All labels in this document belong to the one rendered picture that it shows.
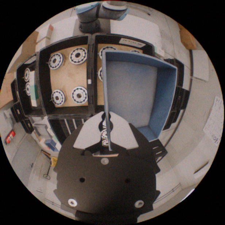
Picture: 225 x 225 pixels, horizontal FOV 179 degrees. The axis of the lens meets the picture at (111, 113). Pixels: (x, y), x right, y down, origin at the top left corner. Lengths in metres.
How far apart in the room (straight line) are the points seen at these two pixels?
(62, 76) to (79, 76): 0.11
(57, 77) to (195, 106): 3.24
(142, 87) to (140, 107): 0.06
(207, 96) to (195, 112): 0.75
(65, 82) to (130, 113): 0.39
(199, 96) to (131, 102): 2.90
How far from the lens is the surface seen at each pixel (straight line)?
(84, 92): 0.40
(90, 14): 0.50
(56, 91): 0.47
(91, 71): 0.33
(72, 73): 0.44
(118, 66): 0.17
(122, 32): 0.69
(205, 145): 3.19
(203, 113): 2.98
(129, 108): 0.20
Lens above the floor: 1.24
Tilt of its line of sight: 60 degrees down
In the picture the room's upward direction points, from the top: 165 degrees clockwise
